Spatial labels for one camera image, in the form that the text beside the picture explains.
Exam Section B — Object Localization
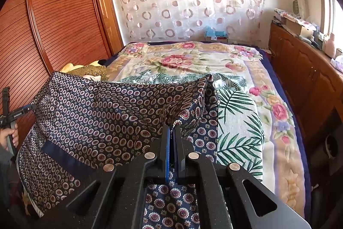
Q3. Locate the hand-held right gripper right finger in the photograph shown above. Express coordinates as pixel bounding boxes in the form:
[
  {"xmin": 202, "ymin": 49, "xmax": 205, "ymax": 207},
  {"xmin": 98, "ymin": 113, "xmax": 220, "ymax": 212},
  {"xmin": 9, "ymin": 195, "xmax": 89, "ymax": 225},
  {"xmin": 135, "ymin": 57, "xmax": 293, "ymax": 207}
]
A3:
[{"xmin": 172, "ymin": 126, "xmax": 313, "ymax": 229}]

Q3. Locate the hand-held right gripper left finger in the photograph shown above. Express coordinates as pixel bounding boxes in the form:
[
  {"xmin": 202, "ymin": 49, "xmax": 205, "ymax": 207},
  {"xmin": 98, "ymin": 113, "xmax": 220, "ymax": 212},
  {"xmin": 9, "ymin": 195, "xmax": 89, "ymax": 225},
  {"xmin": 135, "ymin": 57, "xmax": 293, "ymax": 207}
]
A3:
[{"xmin": 40, "ymin": 124, "xmax": 171, "ymax": 229}]

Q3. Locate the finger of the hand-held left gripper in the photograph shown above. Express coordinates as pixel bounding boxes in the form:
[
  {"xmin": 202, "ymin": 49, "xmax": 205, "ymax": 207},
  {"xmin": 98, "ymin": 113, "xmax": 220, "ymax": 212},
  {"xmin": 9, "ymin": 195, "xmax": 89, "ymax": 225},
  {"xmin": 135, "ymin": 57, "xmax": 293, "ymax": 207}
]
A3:
[{"xmin": 21, "ymin": 103, "xmax": 37, "ymax": 115}]

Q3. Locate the navy patterned pajama top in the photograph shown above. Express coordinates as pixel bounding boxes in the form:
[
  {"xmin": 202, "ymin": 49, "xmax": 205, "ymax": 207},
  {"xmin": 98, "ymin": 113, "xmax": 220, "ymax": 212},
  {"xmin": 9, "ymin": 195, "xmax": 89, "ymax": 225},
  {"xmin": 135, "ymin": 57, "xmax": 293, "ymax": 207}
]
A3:
[{"xmin": 15, "ymin": 71, "xmax": 223, "ymax": 229}]

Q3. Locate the person's left hand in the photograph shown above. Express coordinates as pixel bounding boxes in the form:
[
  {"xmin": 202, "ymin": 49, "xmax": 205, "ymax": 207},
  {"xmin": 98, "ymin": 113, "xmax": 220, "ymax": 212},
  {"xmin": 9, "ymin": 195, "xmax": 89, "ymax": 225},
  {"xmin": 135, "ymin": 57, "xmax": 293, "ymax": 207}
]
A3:
[{"xmin": 0, "ymin": 124, "xmax": 20, "ymax": 149}]

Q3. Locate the yellow plush toy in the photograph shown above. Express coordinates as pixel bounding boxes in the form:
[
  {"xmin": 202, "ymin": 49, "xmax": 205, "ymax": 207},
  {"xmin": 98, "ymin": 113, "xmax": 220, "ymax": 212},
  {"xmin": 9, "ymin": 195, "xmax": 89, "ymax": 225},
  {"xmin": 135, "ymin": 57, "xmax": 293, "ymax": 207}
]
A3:
[{"xmin": 59, "ymin": 59, "xmax": 108, "ymax": 74}]

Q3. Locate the leaf print sheet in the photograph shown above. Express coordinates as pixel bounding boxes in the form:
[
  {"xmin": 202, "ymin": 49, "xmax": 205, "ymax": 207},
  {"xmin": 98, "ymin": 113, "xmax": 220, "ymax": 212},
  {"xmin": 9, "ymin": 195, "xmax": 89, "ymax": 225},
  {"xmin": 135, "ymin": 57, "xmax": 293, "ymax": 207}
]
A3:
[{"xmin": 115, "ymin": 68, "xmax": 276, "ymax": 187}]

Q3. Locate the olive gold cloth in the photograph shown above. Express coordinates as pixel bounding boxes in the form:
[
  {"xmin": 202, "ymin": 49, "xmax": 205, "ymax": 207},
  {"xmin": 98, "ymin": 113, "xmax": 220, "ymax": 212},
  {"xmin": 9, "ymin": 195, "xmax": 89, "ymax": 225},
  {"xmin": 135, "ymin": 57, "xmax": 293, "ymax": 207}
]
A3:
[{"xmin": 72, "ymin": 65, "xmax": 110, "ymax": 82}]

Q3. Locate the wooden louvered wardrobe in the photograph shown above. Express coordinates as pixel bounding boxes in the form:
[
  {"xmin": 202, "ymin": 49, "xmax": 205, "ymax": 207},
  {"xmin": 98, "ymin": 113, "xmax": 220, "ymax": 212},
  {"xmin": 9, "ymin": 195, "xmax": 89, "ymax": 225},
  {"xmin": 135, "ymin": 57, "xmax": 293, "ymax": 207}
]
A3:
[{"xmin": 0, "ymin": 0, "xmax": 113, "ymax": 138}]

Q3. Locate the floral blanket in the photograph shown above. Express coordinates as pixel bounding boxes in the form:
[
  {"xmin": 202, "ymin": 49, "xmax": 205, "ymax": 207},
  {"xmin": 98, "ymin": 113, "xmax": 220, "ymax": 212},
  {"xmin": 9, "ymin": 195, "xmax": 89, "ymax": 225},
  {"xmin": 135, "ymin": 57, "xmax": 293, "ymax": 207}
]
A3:
[{"xmin": 106, "ymin": 41, "xmax": 314, "ymax": 219}]

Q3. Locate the wooden door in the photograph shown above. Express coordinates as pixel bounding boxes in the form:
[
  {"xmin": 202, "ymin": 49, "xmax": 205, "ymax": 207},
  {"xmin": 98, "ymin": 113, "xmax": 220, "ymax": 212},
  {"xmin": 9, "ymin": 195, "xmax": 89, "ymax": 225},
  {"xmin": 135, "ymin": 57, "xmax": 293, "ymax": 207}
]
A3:
[{"xmin": 92, "ymin": 0, "xmax": 124, "ymax": 58}]

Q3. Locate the blue box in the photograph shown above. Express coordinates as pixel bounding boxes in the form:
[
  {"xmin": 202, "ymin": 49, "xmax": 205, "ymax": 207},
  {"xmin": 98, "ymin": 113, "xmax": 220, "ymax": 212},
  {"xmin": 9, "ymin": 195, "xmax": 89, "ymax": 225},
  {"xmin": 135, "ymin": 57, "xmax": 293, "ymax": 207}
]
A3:
[{"xmin": 204, "ymin": 26, "xmax": 229, "ymax": 43}]

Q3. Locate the long wooden cabinet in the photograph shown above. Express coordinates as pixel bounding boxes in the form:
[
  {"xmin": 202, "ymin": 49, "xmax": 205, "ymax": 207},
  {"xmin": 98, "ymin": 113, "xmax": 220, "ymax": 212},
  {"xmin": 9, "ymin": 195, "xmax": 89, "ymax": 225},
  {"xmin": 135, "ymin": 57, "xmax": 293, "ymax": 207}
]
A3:
[{"xmin": 268, "ymin": 22, "xmax": 343, "ymax": 144}]

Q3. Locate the cardboard box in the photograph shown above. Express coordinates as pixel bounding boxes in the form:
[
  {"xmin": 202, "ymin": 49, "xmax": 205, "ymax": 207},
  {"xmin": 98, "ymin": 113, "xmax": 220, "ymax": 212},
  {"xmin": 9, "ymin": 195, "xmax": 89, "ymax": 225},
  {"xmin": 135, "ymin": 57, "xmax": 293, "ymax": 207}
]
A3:
[{"xmin": 284, "ymin": 18, "xmax": 317, "ymax": 36}]

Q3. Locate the floral cloth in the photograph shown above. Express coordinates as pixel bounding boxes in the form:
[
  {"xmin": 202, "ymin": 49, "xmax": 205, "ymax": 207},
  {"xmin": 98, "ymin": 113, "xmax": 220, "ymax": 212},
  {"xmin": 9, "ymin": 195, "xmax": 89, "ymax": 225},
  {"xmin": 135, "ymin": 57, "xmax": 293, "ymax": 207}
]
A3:
[{"xmin": 273, "ymin": 8, "xmax": 298, "ymax": 21}]

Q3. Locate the wooden framed window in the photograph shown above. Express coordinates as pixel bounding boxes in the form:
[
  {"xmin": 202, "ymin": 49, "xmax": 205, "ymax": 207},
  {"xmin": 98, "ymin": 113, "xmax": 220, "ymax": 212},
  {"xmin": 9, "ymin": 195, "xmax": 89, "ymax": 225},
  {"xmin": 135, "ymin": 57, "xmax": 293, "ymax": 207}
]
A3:
[{"xmin": 317, "ymin": 0, "xmax": 343, "ymax": 39}]

